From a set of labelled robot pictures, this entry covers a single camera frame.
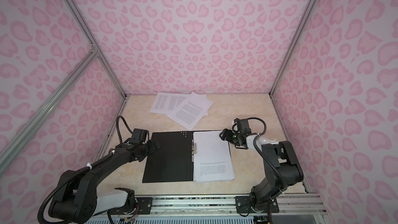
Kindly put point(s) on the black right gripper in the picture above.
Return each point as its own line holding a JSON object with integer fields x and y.
{"x": 226, "y": 131}

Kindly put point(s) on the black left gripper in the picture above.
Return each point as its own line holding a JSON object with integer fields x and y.
{"x": 153, "y": 147}

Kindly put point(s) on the red black folder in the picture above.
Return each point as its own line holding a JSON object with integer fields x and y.
{"x": 173, "y": 162}

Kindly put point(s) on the white text sheet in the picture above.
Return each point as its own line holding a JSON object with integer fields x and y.
{"x": 191, "y": 110}

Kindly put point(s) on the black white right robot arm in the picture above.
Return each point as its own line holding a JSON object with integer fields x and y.
{"x": 281, "y": 166}

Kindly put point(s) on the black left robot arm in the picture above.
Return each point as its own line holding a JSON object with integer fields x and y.
{"x": 75, "y": 199}

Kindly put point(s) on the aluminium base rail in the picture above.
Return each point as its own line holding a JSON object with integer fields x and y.
{"x": 219, "y": 209}

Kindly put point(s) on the aluminium frame diagonal bar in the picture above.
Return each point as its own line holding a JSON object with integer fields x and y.
{"x": 20, "y": 141}

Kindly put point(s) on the aluminium frame right post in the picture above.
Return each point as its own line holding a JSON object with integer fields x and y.
{"x": 304, "y": 19}

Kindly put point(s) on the aluminium frame post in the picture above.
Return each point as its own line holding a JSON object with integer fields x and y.
{"x": 304, "y": 19}
{"x": 83, "y": 25}

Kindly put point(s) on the aluminium frame left post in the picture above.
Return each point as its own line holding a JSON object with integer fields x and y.
{"x": 83, "y": 25}

